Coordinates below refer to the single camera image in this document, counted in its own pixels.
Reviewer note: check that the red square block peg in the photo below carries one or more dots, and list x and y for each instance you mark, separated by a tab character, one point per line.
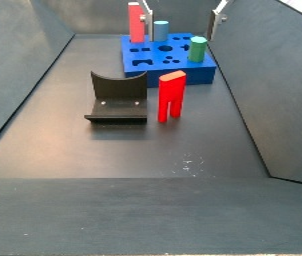
136	25

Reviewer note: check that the red square-circle peg object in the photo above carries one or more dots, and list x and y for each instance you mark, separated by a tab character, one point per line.
171	93

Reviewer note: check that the light blue cylinder peg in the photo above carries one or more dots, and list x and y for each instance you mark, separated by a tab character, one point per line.
160	30

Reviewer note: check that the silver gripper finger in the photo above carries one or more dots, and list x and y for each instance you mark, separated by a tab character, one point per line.
216	17
147	18

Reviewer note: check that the green hexagonal peg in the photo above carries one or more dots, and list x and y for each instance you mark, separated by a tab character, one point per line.
197	44

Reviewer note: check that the black curved holder stand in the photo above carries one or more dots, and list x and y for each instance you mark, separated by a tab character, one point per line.
120	99

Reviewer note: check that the blue shape-sorting board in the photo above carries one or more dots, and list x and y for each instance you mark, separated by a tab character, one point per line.
157	58

